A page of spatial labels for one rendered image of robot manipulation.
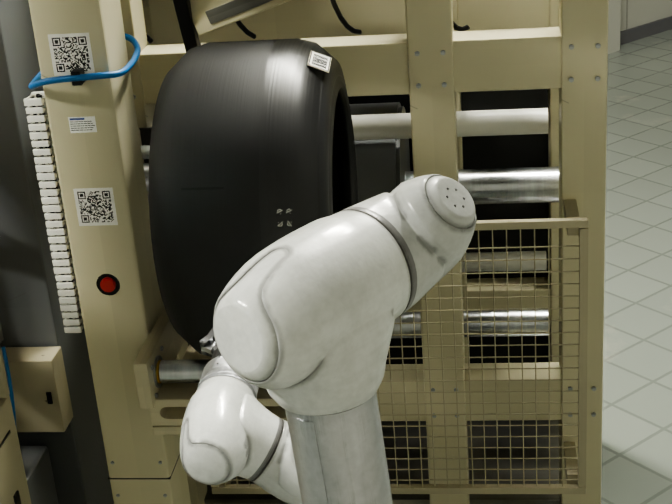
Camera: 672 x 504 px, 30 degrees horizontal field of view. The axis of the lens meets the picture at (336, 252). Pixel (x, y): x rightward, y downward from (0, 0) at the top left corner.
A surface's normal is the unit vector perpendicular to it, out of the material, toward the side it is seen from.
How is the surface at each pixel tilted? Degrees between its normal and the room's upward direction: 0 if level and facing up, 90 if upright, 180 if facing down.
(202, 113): 39
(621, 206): 0
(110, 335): 90
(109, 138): 90
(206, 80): 23
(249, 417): 44
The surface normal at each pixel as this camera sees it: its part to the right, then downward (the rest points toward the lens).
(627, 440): -0.07, -0.91
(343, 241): 0.20, -0.74
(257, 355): -0.73, 0.23
